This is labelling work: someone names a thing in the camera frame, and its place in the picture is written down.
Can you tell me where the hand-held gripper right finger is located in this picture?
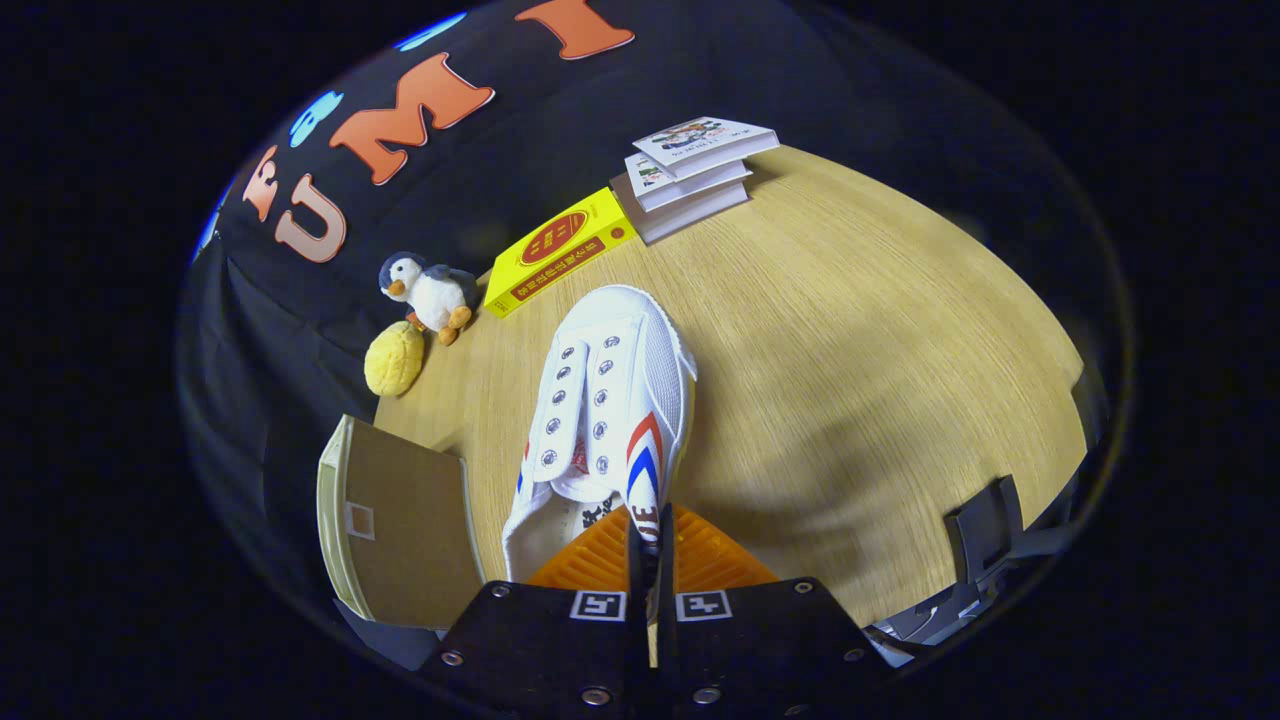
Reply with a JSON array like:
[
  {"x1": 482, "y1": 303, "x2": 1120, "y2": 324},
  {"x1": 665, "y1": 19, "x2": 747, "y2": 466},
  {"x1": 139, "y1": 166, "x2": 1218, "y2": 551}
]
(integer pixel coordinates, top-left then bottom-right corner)
[{"x1": 655, "y1": 503, "x2": 901, "y2": 720}]

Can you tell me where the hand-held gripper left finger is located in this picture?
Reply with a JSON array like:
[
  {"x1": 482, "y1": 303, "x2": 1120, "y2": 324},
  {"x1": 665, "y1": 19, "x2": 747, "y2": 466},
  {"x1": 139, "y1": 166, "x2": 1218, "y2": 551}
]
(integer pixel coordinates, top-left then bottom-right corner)
[{"x1": 418, "y1": 505, "x2": 651, "y2": 720}]

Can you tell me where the beige fabric storage box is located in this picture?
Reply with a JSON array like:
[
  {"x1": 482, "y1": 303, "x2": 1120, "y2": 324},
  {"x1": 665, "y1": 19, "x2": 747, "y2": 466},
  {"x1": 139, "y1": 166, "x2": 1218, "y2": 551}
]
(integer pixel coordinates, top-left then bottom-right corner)
[{"x1": 317, "y1": 414, "x2": 488, "y2": 631}]

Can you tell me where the white striped shoe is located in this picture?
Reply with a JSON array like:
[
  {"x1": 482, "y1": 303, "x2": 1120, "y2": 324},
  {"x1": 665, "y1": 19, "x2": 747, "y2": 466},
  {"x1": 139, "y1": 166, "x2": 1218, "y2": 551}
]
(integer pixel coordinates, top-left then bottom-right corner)
[{"x1": 502, "y1": 285, "x2": 698, "y2": 586}]

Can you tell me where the grey fabric panel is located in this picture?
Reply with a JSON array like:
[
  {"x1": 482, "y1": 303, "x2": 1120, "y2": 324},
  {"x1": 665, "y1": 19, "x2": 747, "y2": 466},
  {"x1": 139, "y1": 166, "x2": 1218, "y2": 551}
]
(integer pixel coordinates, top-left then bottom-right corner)
[{"x1": 355, "y1": 610, "x2": 446, "y2": 673}]

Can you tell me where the yellow plush bun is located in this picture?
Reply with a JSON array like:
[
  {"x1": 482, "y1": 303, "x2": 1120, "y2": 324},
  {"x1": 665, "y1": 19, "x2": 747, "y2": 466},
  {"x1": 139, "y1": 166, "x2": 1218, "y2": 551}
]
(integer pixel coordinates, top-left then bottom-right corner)
[{"x1": 363, "y1": 321, "x2": 426, "y2": 398}]

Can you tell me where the penguin plush toy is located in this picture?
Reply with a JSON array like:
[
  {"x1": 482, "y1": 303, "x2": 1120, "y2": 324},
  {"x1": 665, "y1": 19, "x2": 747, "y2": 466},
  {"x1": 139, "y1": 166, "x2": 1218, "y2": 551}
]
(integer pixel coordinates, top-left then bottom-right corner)
[{"x1": 378, "y1": 251, "x2": 479, "y2": 347}]

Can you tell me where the yellow book with red circle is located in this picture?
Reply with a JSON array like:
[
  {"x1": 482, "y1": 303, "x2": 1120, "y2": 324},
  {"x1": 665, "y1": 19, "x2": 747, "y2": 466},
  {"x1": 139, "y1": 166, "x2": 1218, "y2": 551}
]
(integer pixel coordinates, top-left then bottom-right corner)
[{"x1": 483, "y1": 187, "x2": 639, "y2": 319}]

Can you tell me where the brown cover book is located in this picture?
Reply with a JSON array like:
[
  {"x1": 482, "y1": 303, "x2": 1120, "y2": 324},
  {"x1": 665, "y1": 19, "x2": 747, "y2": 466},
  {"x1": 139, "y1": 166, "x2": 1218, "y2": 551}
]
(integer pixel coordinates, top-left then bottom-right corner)
[{"x1": 610, "y1": 172, "x2": 751, "y2": 246}]

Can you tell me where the white paperback book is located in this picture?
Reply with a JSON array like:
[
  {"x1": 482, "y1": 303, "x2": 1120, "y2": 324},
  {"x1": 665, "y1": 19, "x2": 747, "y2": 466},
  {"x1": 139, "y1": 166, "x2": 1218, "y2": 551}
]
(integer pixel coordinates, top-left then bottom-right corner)
[{"x1": 625, "y1": 152, "x2": 753, "y2": 213}]

